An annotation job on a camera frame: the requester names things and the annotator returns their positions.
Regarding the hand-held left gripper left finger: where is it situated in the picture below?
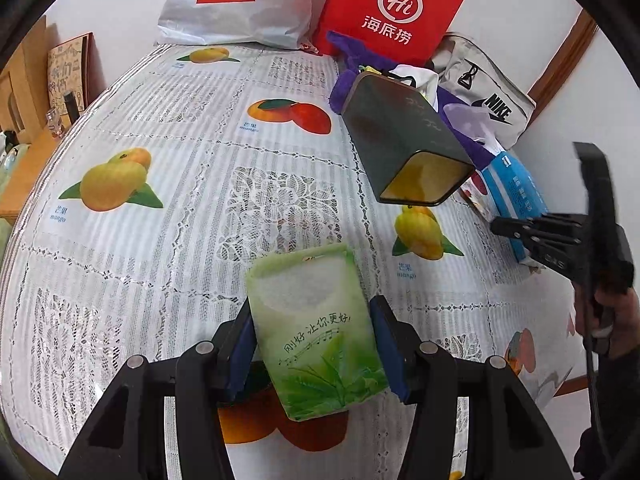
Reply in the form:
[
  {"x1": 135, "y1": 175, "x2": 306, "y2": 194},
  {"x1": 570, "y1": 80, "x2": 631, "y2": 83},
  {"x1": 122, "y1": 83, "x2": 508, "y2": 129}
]
[{"x1": 57, "y1": 300, "x2": 257, "y2": 480}]

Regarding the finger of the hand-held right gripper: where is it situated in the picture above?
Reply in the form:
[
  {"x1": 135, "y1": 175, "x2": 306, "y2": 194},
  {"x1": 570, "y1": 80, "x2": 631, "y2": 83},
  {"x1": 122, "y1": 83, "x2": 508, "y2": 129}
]
[
  {"x1": 490, "y1": 216, "x2": 585, "y2": 257},
  {"x1": 527, "y1": 211, "x2": 594, "y2": 229}
]

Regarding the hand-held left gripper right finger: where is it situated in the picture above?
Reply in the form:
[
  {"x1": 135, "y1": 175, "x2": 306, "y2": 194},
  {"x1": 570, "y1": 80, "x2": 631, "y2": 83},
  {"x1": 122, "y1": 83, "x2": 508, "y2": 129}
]
[{"x1": 369, "y1": 295, "x2": 576, "y2": 480}]

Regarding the green tissue packet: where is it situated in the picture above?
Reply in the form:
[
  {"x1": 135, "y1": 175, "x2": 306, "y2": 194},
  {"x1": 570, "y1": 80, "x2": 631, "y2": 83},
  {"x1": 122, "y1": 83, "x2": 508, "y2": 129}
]
[{"x1": 245, "y1": 244, "x2": 391, "y2": 423}]

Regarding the purple towel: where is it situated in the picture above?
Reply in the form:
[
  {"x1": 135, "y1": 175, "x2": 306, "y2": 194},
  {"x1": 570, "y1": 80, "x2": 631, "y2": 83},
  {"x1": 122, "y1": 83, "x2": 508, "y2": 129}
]
[{"x1": 326, "y1": 30, "x2": 493, "y2": 171}]

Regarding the person's right forearm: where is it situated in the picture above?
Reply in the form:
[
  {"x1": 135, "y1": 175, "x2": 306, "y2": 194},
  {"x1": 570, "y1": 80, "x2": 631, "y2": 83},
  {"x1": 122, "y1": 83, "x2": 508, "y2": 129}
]
[{"x1": 595, "y1": 352, "x2": 640, "y2": 480}]

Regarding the person's right hand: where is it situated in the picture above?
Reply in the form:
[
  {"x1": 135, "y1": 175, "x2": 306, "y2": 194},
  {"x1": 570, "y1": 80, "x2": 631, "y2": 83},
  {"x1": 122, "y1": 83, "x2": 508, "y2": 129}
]
[{"x1": 572, "y1": 287, "x2": 640, "y2": 361}]

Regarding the blue tissue pack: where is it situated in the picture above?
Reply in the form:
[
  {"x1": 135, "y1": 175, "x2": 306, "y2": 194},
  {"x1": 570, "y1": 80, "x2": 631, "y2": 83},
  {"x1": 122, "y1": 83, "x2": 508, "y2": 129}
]
[{"x1": 460, "y1": 152, "x2": 551, "y2": 268}]

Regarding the beige sling bag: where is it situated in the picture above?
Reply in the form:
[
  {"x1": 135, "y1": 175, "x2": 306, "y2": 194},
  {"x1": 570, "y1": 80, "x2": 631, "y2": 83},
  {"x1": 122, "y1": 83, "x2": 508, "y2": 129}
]
[{"x1": 430, "y1": 32, "x2": 537, "y2": 148}]

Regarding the dark rectangular tin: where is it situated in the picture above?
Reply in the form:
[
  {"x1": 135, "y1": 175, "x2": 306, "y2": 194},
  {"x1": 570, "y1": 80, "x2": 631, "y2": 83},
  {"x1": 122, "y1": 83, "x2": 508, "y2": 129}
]
[{"x1": 340, "y1": 72, "x2": 476, "y2": 206}]

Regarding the white cloth with black trim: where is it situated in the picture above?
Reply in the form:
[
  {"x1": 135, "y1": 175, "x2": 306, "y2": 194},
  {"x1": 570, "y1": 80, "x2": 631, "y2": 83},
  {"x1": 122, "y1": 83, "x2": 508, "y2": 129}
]
[{"x1": 389, "y1": 64, "x2": 442, "y2": 111}]

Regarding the fruit print lace tablecloth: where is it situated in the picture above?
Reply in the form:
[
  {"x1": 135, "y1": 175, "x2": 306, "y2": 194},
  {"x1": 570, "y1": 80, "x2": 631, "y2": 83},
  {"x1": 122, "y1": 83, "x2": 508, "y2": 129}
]
[{"x1": 0, "y1": 42, "x2": 596, "y2": 480}]

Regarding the wooden sideboard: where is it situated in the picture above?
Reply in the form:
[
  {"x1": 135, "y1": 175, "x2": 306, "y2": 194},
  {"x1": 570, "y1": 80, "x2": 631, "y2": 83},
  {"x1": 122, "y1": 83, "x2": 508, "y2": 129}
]
[{"x1": 0, "y1": 15, "x2": 96, "y2": 221}]

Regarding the clear drinking glass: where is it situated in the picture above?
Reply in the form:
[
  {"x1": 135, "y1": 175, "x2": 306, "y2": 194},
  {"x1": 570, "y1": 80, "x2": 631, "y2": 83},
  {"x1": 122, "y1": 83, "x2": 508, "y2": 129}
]
[{"x1": 46, "y1": 107, "x2": 69, "y2": 141}]

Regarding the white plastic shopping bag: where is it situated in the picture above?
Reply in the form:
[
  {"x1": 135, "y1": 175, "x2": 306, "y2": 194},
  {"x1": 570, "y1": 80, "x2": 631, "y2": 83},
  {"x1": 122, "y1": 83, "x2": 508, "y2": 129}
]
[{"x1": 157, "y1": 0, "x2": 313, "y2": 51}]

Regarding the brown illustrated board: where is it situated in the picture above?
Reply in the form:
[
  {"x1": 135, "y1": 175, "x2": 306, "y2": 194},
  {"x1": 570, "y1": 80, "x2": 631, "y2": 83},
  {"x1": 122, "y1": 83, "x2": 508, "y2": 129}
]
[{"x1": 47, "y1": 32, "x2": 96, "y2": 111}]

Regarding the black cable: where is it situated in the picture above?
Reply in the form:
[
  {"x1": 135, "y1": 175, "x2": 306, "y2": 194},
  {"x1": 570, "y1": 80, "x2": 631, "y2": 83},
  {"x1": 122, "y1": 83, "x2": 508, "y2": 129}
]
[{"x1": 584, "y1": 345, "x2": 618, "y2": 480}]

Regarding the wooden door frame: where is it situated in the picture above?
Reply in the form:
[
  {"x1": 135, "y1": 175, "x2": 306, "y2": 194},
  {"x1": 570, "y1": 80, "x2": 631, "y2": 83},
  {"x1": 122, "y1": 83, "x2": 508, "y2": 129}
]
[{"x1": 525, "y1": 10, "x2": 598, "y2": 106}]

